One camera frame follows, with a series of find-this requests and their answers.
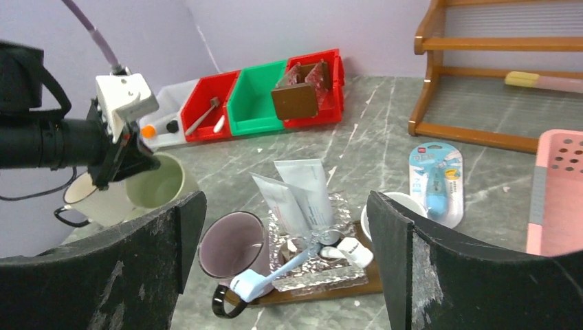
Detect white enamel mug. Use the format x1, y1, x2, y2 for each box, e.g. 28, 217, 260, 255
54, 172, 135, 228

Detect grey-blue mug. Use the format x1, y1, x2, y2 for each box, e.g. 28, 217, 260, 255
360, 191, 429, 242

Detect toothpaste tube orange cap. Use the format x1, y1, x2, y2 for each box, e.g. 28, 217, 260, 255
140, 125, 157, 139

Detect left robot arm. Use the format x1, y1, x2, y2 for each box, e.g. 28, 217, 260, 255
1, 41, 160, 189

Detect wooden shelf rack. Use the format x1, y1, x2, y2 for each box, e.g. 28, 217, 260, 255
408, 1, 582, 154

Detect red bin with toothbrushes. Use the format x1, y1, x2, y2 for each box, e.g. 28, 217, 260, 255
180, 70, 241, 143

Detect purple mug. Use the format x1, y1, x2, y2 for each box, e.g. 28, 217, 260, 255
197, 211, 271, 319

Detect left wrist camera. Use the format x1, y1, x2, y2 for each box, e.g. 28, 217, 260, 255
96, 74, 159, 144

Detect brown wooden block holder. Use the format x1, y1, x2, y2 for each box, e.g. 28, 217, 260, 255
271, 60, 332, 121

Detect pink plastic basket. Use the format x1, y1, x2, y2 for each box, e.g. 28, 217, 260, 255
526, 129, 582, 256

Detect red bin with holder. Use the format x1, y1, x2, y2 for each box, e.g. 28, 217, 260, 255
283, 48, 344, 129

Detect grey toothbrush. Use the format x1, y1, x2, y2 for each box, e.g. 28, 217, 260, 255
185, 97, 220, 136

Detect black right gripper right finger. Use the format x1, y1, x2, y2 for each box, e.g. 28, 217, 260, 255
366, 191, 582, 329

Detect yellow pink marker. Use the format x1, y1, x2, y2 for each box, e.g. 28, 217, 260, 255
505, 71, 582, 94

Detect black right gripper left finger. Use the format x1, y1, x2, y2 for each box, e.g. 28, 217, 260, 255
1, 191, 207, 329

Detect cream toothbrush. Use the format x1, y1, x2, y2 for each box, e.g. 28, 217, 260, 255
213, 115, 226, 133

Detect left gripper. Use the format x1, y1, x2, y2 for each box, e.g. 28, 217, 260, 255
87, 100, 160, 190

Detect oval dark wooden tray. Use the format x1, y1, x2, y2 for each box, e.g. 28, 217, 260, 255
248, 218, 383, 307

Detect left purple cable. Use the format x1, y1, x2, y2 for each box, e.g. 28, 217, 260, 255
61, 0, 124, 74

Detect green plastic bin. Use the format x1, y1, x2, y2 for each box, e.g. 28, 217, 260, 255
227, 60, 287, 136

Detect white plastic bin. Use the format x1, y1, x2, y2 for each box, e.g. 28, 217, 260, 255
139, 78, 199, 151

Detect pale green mug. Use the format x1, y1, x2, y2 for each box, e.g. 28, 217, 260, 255
125, 153, 199, 209

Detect blue toothbrush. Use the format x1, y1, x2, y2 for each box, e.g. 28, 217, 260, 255
229, 243, 322, 304

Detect toothpaste tube red cap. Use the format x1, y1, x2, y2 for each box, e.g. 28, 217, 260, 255
250, 173, 312, 239

